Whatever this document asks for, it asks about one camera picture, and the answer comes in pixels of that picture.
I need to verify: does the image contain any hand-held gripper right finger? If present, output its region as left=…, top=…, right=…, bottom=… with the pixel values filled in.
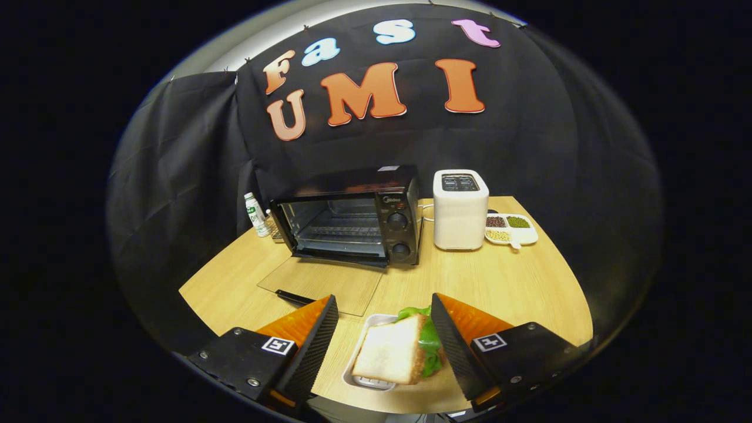
left=431, top=293, right=588, bottom=413

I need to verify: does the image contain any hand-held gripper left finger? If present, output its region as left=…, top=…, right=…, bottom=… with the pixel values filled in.
left=187, top=294, right=340, bottom=413

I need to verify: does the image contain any lettuce sandwich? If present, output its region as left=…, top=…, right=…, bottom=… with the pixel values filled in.
left=351, top=305, right=445, bottom=386

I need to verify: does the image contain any black toaster oven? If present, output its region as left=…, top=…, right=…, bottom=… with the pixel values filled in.
left=257, top=164, right=424, bottom=318

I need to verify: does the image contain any white plastic food tray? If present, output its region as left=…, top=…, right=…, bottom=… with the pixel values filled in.
left=342, top=313, right=401, bottom=392

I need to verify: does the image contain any white pop-up toaster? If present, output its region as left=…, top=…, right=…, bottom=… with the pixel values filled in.
left=433, top=169, right=490, bottom=252

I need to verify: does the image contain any white divided dish of beans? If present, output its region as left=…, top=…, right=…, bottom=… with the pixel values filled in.
left=485, top=213, right=539, bottom=250

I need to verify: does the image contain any small clear glass jar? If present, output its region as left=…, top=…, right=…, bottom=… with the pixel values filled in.
left=264, top=210, right=286, bottom=243

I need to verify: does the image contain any white bottle with green label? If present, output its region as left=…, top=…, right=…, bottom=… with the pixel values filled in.
left=244, top=192, right=270, bottom=239

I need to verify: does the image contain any row of small cloth clips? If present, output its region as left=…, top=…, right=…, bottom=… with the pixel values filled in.
left=169, top=0, right=528, bottom=83

